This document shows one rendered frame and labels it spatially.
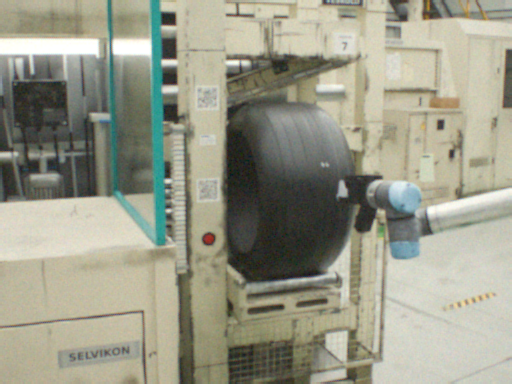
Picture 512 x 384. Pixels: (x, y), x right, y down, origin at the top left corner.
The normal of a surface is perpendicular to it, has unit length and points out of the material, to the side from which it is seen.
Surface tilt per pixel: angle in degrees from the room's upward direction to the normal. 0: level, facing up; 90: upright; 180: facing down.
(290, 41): 90
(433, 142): 90
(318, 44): 90
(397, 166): 90
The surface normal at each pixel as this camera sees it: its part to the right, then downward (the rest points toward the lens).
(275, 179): -0.39, -0.06
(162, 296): 0.34, 0.17
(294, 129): 0.23, -0.62
